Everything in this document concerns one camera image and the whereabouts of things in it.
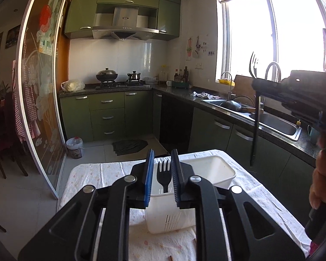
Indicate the condiment bottles group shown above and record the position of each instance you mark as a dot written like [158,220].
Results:
[180,78]

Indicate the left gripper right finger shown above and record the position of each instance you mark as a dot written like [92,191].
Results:
[230,225]

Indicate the black gas stove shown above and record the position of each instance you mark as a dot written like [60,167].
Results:
[121,84]

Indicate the green lower cabinets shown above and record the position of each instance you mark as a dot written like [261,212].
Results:
[186,124]

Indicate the small steel faucet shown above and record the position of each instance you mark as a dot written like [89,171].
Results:
[227,75]

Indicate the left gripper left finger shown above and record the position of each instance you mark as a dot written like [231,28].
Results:
[94,224]

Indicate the red checkered apron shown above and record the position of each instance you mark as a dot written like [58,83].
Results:
[30,108]

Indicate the right hand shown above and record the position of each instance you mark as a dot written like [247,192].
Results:
[317,192]

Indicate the yellow sponge holder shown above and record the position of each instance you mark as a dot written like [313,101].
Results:
[226,82]

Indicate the tall steel faucet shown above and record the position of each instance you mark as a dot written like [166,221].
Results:
[276,72]

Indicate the stainless steel double sink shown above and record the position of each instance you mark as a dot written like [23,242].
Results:
[267,121]

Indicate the green upper cabinets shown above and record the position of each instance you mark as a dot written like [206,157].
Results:
[81,15]

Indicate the black wok with lid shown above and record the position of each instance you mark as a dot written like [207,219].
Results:
[106,75]

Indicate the small steel pot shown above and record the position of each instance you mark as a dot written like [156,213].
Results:
[134,76]

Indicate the black pan in sink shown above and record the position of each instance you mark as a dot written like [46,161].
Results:
[234,106]

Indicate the white floral tablecloth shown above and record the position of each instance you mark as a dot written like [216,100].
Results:
[178,244]

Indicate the black plastic fork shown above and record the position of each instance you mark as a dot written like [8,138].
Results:
[163,175]

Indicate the wooden cutting board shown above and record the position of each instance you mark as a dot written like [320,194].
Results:
[243,86]

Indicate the window frame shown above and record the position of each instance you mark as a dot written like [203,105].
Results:
[289,32]

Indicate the green mug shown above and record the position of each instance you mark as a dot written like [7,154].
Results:
[313,134]

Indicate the crumpled dish cloth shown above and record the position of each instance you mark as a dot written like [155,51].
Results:
[205,96]

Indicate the white trash bin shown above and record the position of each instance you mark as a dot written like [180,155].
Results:
[74,146]

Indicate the green cabinets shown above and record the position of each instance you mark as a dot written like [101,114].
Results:
[186,124]
[81,15]

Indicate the white plastic bag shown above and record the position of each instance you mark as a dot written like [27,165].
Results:
[72,85]

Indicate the dark floor mat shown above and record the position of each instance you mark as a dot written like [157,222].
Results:
[125,147]

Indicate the glass sliding door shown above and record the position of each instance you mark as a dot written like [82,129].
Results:
[36,64]

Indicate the steel range hood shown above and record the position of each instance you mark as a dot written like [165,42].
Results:
[125,22]

